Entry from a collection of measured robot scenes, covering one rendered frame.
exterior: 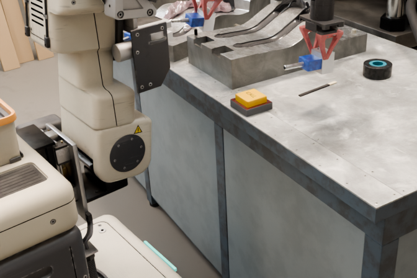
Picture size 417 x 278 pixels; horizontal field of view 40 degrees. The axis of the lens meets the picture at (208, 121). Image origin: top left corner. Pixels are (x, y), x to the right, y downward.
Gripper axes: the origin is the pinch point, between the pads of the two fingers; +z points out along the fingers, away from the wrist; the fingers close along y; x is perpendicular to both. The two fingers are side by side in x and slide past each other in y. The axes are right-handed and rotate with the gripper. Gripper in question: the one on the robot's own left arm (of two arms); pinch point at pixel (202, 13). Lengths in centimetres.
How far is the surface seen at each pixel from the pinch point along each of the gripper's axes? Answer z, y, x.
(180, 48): 15.3, 9.5, 0.2
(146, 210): 103, 35, -8
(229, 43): 6.5, -8.2, -5.4
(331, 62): -2.1, -41.7, -13.3
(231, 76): 10.7, -20.1, 0.4
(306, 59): -2.4, -39.1, -7.1
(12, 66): 130, 242, -3
